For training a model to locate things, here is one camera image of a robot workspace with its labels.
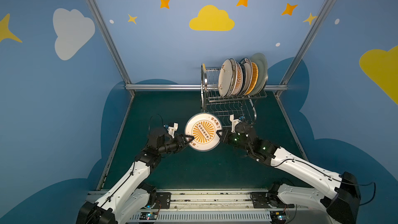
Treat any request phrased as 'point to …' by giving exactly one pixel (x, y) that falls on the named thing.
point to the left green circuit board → (148, 215)
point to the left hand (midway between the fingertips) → (195, 141)
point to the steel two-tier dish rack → (226, 109)
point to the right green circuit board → (278, 217)
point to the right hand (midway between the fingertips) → (217, 130)
